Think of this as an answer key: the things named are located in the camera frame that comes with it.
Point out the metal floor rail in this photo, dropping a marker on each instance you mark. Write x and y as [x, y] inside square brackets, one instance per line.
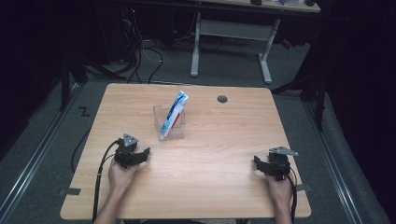
[34, 158]
[333, 161]

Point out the dark computer tower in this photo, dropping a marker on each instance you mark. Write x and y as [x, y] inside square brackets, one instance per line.
[127, 31]

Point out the black floor tape mark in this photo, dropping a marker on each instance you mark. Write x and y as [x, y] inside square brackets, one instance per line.
[84, 111]

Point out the grey tape strip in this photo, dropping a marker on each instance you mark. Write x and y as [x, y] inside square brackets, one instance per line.
[303, 187]
[70, 191]

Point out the grey table grommet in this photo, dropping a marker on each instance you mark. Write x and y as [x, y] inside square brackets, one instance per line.
[222, 99]

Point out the small red item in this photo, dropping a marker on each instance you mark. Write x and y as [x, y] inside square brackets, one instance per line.
[287, 44]

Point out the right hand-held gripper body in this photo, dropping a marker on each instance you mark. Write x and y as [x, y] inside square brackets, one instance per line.
[278, 165]

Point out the black metal stand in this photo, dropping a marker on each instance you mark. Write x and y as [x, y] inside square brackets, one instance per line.
[65, 84]
[319, 102]

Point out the white-legged desk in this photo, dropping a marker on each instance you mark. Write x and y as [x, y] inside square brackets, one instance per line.
[233, 30]

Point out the clear plastic container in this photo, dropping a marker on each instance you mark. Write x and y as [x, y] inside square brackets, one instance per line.
[179, 129]

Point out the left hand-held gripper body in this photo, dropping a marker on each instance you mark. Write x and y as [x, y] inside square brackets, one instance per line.
[126, 154]

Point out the person's left hand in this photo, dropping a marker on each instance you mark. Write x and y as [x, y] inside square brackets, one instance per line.
[120, 179]

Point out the person's right hand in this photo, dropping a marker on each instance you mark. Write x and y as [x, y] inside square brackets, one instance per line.
[280, 192]

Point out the blue white toothpaste tube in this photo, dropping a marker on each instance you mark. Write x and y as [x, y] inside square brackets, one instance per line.
[173, 115]

